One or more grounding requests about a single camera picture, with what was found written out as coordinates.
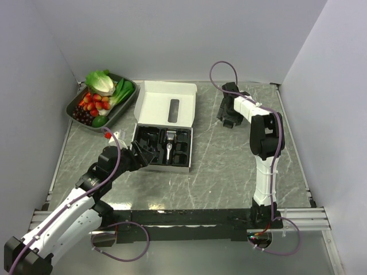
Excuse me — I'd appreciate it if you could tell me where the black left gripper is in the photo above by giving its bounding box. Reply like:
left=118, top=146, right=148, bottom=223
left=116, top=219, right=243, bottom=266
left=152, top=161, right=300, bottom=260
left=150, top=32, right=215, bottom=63
left=110, top=140, right=155, bottom=180

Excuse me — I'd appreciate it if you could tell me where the black silver hair clipper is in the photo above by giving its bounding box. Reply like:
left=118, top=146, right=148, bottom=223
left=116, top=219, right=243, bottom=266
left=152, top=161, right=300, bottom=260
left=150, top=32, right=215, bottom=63
left=166, top=130, right=177, bottom=164

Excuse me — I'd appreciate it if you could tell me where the white clipper kit box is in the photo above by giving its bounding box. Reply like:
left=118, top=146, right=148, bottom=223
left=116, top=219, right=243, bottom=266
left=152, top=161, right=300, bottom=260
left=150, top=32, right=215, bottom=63
left=132, top=80, right=197, bottom=173

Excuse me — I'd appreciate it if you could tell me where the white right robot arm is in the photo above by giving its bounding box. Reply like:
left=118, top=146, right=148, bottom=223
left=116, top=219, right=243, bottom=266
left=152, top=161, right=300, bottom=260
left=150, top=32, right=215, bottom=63
left=217, top=82, right=285, bottom=228

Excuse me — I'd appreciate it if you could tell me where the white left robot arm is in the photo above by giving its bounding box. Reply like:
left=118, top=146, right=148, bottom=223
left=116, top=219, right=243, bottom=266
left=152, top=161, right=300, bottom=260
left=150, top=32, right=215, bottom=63
left=4, top=142, right=158, bottom=274

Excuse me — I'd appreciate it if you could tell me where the dark grey food tray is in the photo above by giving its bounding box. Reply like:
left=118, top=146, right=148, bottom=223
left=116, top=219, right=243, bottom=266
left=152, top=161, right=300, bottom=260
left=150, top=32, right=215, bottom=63
left=66, top=70, right=138, bottom=132

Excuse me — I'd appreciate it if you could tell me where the green lime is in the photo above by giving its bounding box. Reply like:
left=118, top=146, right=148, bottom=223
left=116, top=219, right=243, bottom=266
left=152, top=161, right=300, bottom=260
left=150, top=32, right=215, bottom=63
left=92, top=115, right=108, bottom=128

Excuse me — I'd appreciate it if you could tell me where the green bok choy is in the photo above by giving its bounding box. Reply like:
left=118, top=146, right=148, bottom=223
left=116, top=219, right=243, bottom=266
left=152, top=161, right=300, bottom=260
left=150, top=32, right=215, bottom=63
left=109, top=78, right=135, bottom=107

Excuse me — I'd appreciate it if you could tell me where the red strawberries pile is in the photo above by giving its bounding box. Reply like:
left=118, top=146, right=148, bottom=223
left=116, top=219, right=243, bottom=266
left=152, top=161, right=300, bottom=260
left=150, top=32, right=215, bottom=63
left=77, top=92, right=112, bottom=117

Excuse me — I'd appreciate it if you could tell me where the dark purple grapes bunch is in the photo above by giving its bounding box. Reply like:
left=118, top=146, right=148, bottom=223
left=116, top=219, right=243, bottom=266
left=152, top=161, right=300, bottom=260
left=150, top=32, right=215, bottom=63
left=72, top=105, right=94, bottom=126

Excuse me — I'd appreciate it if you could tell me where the green lettuce head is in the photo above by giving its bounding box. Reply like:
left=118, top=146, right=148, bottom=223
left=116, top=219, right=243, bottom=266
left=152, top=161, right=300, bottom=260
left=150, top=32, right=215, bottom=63
left=85, top=69, right=115, bottom=96

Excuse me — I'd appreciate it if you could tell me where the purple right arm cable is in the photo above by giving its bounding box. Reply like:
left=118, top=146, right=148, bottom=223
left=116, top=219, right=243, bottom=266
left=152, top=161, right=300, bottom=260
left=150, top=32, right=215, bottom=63
left=209, top=60, right=301, bottom=256

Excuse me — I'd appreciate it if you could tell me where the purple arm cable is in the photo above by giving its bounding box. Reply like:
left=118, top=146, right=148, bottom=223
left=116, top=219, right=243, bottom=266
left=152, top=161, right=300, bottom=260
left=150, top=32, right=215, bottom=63
left=209, top=60, right=301, bottom=256
left=8, top=127, right=150, bottom=275

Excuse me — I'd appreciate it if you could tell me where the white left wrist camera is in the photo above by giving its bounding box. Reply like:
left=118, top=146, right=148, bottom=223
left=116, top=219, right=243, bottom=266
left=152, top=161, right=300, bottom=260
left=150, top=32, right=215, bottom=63
left=108, top=130, right=128, bottom=149

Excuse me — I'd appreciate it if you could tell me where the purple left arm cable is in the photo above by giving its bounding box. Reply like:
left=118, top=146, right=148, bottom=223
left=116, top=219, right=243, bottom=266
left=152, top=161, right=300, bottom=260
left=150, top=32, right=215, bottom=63
left=8, top=127, right=150, bottom=275

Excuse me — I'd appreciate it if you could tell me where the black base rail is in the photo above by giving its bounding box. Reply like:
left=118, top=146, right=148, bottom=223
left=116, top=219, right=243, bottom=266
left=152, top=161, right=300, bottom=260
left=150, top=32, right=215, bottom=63
left=99, top=209, right=283, bottom=243

